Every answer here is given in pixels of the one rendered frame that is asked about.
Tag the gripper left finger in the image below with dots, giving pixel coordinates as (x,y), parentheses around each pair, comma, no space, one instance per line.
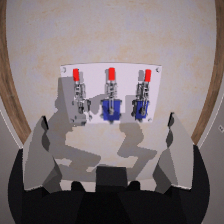
(34,175)

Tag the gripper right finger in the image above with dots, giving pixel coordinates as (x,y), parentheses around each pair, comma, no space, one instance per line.
(181,174)

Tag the white fixture plate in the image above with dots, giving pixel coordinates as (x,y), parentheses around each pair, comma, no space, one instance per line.
(96,75)

